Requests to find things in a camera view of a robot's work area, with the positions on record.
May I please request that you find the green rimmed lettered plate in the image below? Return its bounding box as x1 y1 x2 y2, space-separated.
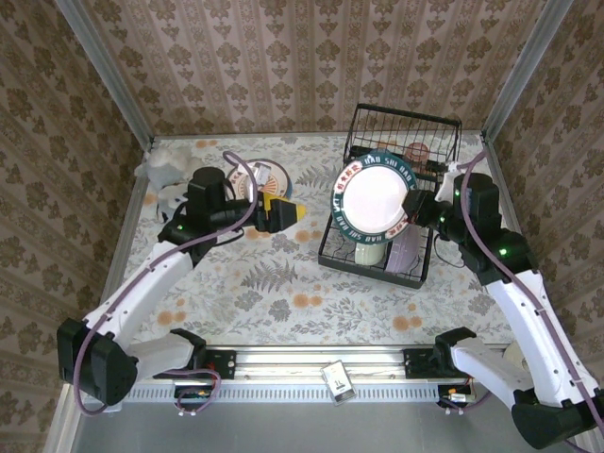
329 149 419 246

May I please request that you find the purple bowl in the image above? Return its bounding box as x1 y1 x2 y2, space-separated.
384 225 422 276

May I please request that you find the pink translucent cup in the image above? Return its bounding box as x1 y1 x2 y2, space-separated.
405 141 431 174

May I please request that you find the pale green bowl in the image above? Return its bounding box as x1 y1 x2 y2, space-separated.
353 238 386 266

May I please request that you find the black wire dish rack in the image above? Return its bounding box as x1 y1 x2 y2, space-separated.
317 103 463 290

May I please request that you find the husky plush toy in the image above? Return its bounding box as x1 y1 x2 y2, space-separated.
155 183 194 223

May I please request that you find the fluffy grey white plush toy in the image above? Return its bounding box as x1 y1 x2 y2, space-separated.
134 143 204 190

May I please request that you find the floral tablecloth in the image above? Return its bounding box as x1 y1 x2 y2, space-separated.
106 134 537 348

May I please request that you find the white label tag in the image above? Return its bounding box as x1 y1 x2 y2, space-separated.
320 361 356 407

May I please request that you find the small electronics board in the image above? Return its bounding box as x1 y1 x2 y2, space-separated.
175 387 213 403
438 384 478 408

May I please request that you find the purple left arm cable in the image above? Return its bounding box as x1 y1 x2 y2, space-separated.
75 150 260 419

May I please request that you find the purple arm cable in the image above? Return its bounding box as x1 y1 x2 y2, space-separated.
443 149 604 453
75 150 260 419

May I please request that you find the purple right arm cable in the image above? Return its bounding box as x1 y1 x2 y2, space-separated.
443 149 604 453

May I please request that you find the aluminium table side rail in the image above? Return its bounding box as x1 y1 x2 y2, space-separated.
89 136 155 350
480 134 553 345

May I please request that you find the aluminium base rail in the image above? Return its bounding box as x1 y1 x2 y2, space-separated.
126 344 515 384

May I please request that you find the aluminium frame post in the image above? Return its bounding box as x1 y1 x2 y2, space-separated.
54 0 155 145
480 0 575 141

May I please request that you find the grey slotted cable duct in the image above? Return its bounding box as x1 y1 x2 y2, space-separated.
126 379 445 403

